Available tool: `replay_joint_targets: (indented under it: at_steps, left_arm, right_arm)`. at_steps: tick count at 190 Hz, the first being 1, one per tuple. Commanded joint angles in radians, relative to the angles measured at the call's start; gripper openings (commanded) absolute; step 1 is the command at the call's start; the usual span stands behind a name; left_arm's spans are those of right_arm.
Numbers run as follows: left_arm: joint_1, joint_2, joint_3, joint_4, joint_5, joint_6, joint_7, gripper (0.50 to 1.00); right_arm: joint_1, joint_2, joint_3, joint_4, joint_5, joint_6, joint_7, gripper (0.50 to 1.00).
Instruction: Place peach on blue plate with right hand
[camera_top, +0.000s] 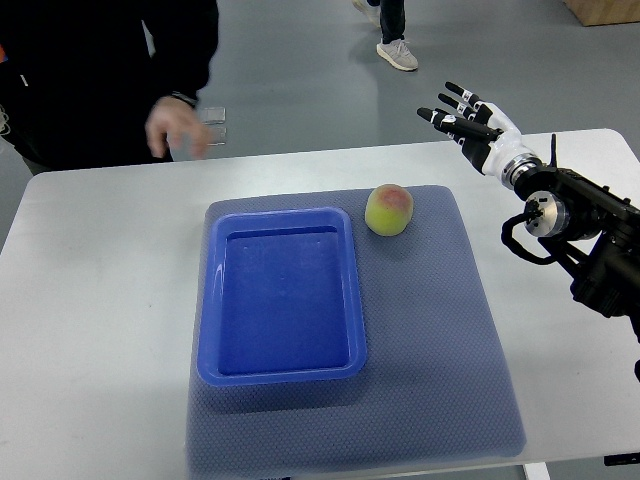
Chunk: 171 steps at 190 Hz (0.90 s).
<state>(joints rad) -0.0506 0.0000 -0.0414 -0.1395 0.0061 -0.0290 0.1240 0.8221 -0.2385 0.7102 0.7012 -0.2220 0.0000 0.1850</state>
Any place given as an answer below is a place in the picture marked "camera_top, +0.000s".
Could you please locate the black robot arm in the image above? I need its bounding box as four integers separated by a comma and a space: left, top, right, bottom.
501, 136, 639, 334

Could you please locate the white sneaker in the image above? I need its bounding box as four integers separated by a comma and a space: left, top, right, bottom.
376, 39, 419, 72

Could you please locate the lower clear floor square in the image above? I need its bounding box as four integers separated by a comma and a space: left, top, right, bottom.
208, 126, 227, 146

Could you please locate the cardboard box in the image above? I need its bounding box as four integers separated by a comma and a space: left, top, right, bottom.
564, 0, 639, 27

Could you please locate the bystander bare hand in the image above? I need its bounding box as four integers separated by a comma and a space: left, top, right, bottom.
145, 96, 212, 159

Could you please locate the green red peach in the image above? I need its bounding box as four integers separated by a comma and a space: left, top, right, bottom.
364, 184, 414, 237

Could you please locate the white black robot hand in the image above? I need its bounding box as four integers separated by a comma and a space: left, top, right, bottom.
417, 81, 542, 188

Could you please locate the bystander in black jacket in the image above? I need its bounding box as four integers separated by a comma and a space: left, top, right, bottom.
1, 1, 219, 174

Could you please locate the blue plastic tray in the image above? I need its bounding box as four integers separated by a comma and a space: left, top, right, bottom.
196, 207, 367, 387

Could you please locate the grey blue textured mat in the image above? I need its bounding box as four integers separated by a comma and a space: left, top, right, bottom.
186, 186, 526, 479

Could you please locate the clear floor square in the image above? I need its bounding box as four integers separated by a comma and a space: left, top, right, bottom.
208, 126, 227, 146
199, 107, 226, 125

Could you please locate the upper clear floor square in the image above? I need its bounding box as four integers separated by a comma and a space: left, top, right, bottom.
199, 107, 226, 125

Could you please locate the dark trouser leg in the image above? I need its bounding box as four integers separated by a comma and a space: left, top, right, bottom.
379, 0, 406, 44

